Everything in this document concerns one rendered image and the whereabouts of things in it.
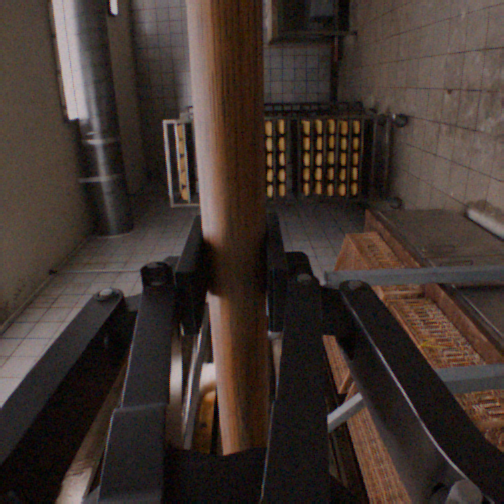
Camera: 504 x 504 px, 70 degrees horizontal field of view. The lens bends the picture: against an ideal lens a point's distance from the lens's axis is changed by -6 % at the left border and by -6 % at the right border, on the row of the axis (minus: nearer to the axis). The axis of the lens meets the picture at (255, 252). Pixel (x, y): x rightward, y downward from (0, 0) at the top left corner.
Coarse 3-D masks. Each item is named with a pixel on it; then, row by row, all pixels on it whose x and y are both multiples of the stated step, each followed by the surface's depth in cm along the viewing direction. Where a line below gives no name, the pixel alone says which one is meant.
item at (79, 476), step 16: (112, 400) 150; (96, 432) 136; (80, 448) 131; (96, 448) 128; (80, 464) 123; (96, 464) 118; (64, 480) 119; (80, 480) 117; (96, 480) 115; (64, 496) 112; (80, 496) 110
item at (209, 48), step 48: (192, 0) 13; (240, 0) 13; (192, 48) 14; (240, 48) 14; (240, 96) 14; (240, 144) 15; (240, 192) 16; (240, 240) 17; (240, 288) 18; (240, 336) 19; (240, 384) 20; (240, 432) 22
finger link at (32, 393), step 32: (96, 320) 12; (64, 352) 11; (96, 352) 12; (128, 352) 14; (32, 384) 9; (64, 384) 10; (96, 384) 12; (0, 416) 8; (32, 416) 9; (64, 416) 10; (96, 416) 11; (0, 448) 8; (32, 448) 8; (64, 448) 10; (0, 480) 7; (32, 480) 8
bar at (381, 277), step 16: (336, 272) 121; (352, 272) 121; (368, 272) 120; (384, 272) 120; (400, 272) 120; (416, 272) 119; (432, 272) 119; (448, 272) 119; (464, 272) 119; (480, 272) 119; (496, 272) 119; (336, 288) 122; (272, 336) 128; (448, 368) 78; (464, 368) 78; (480, 368) 77; (496, 368) 77; (448, 384) 75; (464, 384) 75; (480, 384) 76; (496, 384) 76; (352, 400) 79; (336, 416) 79
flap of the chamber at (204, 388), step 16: (208, 304) 191; (208, 320) 178; (208, 336) 170; (208, 352) 164; (208, 368) 158; (208, 384) 152; (192, 400) 132; (208, 400) 147; (192, 416) 125; (208, 416) 142; (192, 432) 119; (208, 432) 137; (192, 448) 115; (208, 448) 132
